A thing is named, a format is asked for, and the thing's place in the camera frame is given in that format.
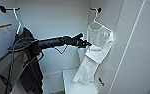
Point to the white wardrobe carcass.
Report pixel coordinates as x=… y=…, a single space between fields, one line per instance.
x=57 y=20

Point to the white shirt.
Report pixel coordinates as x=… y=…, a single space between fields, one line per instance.
x=91 y=56

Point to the white inner cabinet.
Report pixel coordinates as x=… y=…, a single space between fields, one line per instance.
x=74 y=86

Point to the white wardrobe door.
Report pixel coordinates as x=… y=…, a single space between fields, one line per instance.
x=1 y=16
x=137 y=50

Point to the white hanger of shirt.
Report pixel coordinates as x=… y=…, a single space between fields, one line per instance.
x=96 y=21

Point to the black hanging garment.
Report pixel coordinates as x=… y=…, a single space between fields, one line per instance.
x=32 y=73

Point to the white hanger of black garment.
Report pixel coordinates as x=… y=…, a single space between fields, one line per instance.
x=17 y=23

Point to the orange and white door label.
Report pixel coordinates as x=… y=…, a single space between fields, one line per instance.
x=1 y=28

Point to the black rail bracket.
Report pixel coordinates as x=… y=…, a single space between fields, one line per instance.
x=95 y=10
x=6 y=9

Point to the small black hook on door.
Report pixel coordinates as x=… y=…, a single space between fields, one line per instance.
x=101 y=81

